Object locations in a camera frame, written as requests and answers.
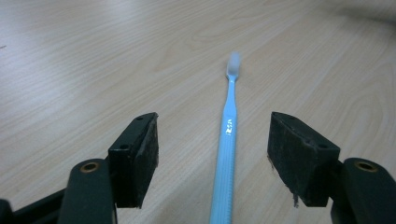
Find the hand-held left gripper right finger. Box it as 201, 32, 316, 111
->
266, 111, 341, 208

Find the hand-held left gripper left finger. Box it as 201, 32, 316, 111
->
107, 112, 160, 209

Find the blue toothbrush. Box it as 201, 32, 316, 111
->
208, 51, 242, 224

